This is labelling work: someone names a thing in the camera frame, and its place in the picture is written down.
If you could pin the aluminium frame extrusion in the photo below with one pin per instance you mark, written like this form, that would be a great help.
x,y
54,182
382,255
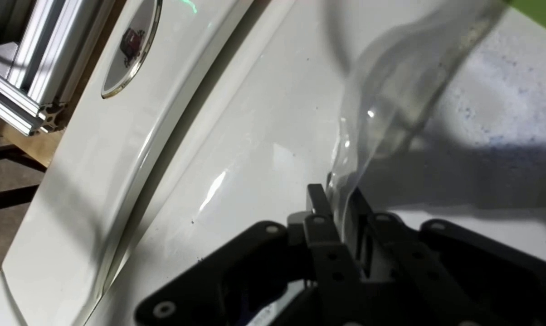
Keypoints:
x,y
45,50

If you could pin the white washing machine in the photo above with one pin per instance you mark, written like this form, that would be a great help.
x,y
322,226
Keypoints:
x,y
170,195

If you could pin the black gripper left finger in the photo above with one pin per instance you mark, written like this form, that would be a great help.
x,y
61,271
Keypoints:
x,y
335,293

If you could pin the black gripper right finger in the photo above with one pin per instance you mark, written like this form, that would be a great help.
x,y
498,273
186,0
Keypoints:
x,y
435,291

